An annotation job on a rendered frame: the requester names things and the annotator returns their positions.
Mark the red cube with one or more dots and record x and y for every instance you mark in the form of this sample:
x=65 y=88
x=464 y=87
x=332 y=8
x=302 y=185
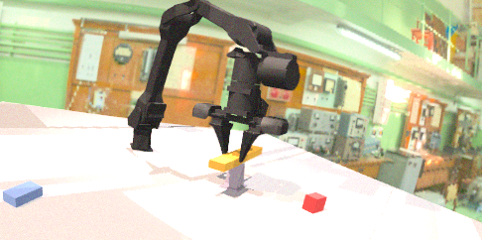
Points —
x=314 y=202

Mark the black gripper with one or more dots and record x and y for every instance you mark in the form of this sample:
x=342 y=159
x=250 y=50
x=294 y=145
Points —
x=242 y=101

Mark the yellow bar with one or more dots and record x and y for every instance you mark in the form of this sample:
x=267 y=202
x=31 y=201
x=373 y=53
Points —
x=231 y=160

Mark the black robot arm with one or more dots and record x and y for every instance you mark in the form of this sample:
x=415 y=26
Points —
x=272 y=69

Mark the light blue rectangular block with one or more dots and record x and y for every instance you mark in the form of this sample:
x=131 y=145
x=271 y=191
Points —
x=23 y=193

